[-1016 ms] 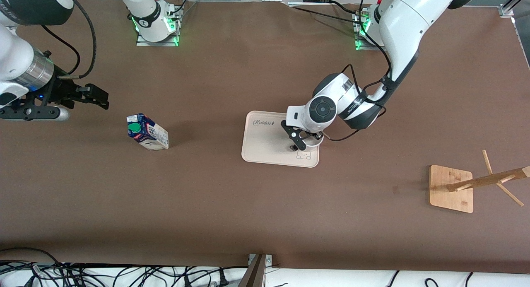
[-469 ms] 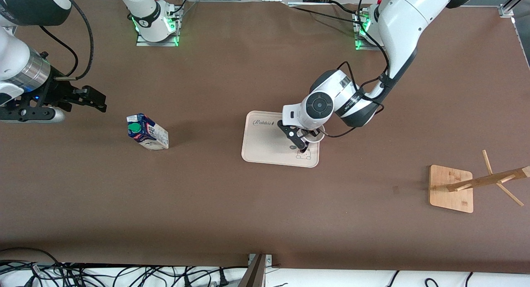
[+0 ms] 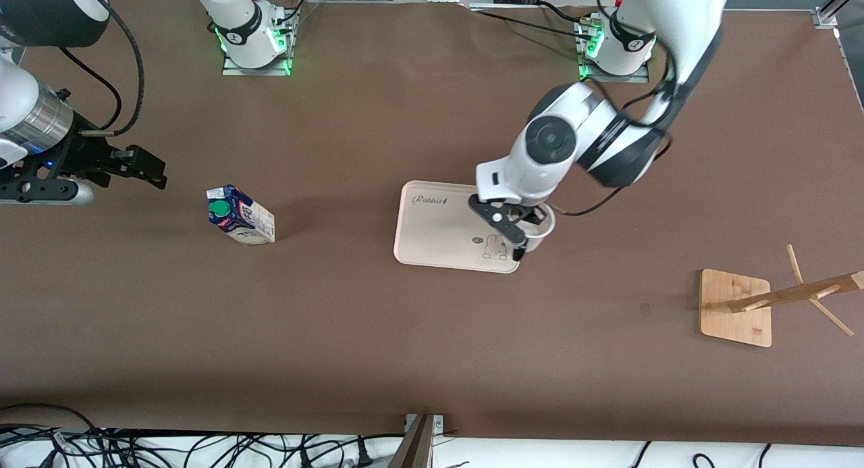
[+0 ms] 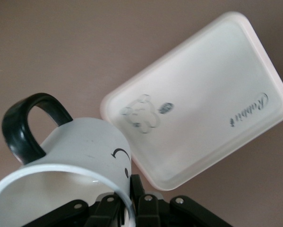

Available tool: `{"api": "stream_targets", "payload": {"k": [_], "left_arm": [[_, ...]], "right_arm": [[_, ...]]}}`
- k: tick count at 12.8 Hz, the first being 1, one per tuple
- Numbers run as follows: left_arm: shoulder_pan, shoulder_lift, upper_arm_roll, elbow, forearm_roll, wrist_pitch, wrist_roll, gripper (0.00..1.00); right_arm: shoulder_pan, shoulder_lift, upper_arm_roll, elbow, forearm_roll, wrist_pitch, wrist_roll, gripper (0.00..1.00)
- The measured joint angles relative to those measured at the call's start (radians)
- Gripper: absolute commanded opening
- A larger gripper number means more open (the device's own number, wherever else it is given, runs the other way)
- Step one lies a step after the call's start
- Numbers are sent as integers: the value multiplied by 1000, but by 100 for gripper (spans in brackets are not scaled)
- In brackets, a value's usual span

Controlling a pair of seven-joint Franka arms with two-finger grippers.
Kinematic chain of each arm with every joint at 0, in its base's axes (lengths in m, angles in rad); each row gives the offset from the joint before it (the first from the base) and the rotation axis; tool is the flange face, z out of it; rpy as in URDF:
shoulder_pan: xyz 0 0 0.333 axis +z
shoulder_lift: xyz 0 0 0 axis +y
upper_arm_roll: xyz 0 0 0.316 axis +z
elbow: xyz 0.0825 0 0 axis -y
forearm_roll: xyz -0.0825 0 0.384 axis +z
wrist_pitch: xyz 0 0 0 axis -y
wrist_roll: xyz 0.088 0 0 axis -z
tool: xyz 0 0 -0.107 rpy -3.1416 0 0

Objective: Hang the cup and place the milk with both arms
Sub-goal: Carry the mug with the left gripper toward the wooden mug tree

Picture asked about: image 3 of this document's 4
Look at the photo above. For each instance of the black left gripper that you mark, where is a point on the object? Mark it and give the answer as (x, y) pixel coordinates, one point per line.
(536, 215)

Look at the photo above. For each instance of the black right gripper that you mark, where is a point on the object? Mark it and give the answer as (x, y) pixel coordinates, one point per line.
(79, 154)

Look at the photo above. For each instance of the blue white milk carton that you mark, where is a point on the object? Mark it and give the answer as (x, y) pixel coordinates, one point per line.
(246, 221)

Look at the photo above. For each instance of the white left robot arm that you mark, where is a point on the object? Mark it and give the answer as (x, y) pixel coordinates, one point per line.
(553, 140)

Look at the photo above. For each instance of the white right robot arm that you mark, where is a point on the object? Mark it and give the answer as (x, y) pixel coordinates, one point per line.
(40, 117)

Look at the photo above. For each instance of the wooden cup rack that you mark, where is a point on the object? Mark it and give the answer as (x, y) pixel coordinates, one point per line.
(732, 306)

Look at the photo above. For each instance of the cream rabbit print tray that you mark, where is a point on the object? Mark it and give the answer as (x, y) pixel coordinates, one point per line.
(432, 231)

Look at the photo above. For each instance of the aluminium corner profile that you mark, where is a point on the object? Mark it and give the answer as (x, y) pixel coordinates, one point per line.
(840, 2)

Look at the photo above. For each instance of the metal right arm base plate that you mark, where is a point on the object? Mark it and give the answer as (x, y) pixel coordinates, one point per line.
(233, 66)

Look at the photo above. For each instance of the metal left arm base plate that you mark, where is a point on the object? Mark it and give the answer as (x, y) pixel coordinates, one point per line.
(641, 76)

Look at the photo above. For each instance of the metal table edge bracket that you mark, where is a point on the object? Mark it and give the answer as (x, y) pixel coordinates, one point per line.
(418, 448)

